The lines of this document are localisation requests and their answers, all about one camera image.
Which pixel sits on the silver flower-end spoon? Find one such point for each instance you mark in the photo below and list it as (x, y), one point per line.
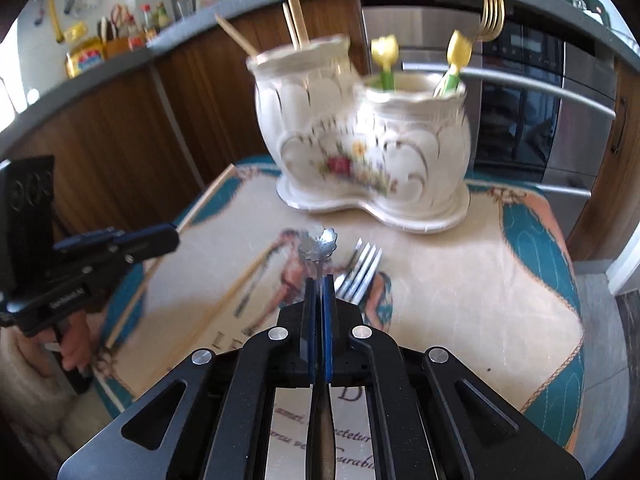
(317, 242)

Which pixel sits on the white ceramic drip tray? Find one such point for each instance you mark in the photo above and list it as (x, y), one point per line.
(430, 220)

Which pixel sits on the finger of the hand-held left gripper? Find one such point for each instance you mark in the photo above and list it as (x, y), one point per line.
(150, 242)

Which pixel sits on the narrow wooden cabinet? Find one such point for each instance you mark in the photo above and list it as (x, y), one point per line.
(610, 185)

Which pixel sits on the white ceramic utensil holder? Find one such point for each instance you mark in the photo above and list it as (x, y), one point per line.
(310, 125)

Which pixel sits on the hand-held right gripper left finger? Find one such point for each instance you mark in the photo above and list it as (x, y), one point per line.
(311, 360)

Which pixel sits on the yellow ladle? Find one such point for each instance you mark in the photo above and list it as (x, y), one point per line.
(52, 15)

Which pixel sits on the printed quilted cloth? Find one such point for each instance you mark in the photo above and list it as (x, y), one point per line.
(450, 310)

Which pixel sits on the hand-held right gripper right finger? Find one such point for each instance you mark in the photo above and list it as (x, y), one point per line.
(327, 330)

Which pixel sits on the oil bottle yellow cap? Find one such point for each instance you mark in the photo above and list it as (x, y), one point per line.
(184, 2)

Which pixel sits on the silver fork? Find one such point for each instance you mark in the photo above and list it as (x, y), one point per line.
(357, 275)

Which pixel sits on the gold fork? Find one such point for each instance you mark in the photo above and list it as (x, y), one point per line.
(492, 25)

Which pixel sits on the wide wooden cabinet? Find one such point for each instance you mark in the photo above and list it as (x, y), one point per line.
(175, 120)

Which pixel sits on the yellow food package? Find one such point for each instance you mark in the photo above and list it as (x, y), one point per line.
(82, 57)

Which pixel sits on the person's left hand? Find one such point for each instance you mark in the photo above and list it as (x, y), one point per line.
(75, 345)

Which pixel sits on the stainless steel oven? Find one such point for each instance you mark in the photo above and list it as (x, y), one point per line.
(525, 140)

